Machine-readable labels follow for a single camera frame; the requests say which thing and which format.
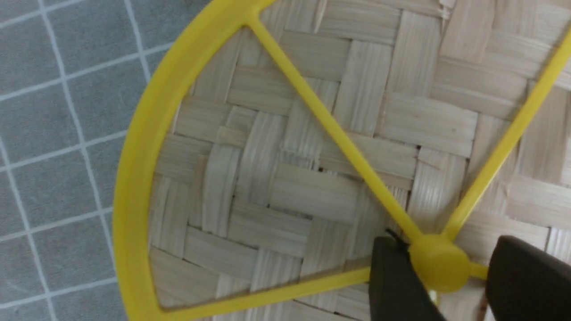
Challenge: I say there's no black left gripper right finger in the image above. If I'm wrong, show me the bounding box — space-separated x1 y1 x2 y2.
485 235 571 321

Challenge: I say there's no grey checked tablecloth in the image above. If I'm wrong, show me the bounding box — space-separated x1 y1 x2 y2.
0 0 207 321

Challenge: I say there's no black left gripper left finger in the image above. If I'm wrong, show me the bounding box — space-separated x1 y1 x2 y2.
368 229 445 321

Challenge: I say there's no yellow woven bamboo steamer lid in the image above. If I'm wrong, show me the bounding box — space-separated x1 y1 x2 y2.
113 0 570 321

